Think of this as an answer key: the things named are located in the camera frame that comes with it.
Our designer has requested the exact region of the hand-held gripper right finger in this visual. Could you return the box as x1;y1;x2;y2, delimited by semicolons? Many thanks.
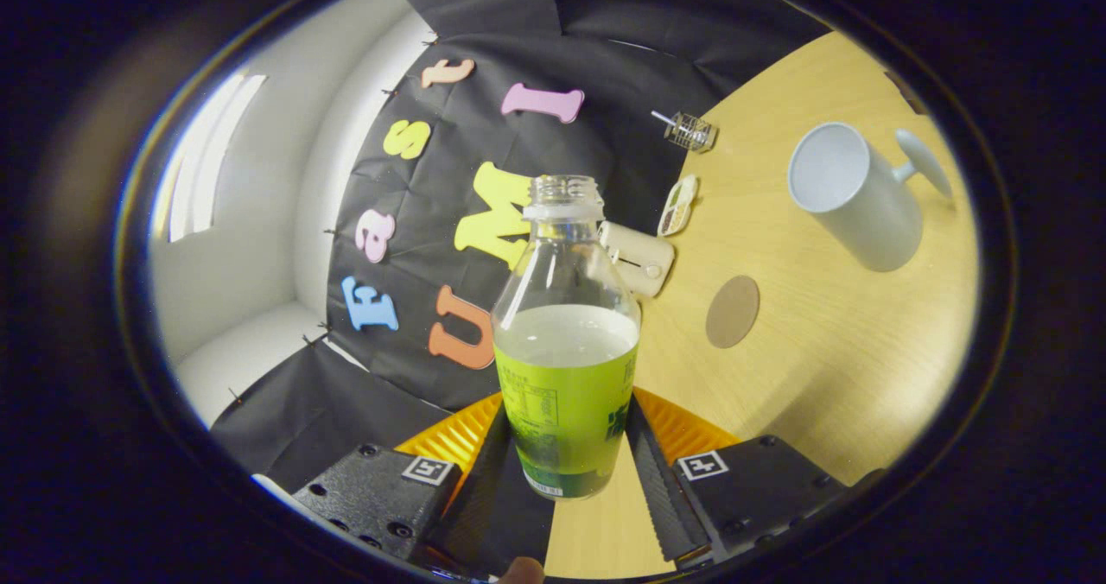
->
624;385;852;569

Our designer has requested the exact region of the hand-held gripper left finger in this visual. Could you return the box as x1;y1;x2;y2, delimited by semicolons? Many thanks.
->
289;391;554;578

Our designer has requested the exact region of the clear green label juice bottle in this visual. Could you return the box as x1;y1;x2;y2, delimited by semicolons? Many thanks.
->
490;175;643;501

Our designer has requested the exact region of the round brown coaster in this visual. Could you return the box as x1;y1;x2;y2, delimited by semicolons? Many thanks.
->
705;275;761;349

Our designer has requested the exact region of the white cup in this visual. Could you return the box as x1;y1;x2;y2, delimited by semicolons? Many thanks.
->
786;122;954;274

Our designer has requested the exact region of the wooden table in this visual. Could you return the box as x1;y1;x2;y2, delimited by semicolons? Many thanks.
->
544;31;982;581

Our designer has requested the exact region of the cream toaster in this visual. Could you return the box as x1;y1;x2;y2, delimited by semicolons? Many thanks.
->
596;219;677;300

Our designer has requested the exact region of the white divided snack tray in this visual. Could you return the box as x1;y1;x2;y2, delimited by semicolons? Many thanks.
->
657;174;699;238

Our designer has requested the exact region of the ceiling light panel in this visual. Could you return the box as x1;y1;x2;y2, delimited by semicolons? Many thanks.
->
151;70;269;244

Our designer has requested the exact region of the wire mesh holder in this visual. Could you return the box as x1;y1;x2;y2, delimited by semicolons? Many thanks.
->
664;111;718;154

